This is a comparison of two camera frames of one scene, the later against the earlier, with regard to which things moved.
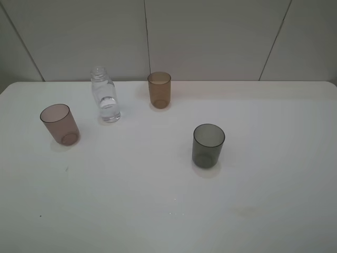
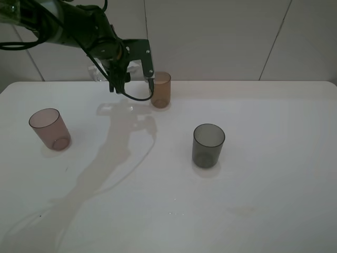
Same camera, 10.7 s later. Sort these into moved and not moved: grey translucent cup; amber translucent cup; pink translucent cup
Moved: pink translucent cup
Not moved: amber translucent cup; grey translucent cup
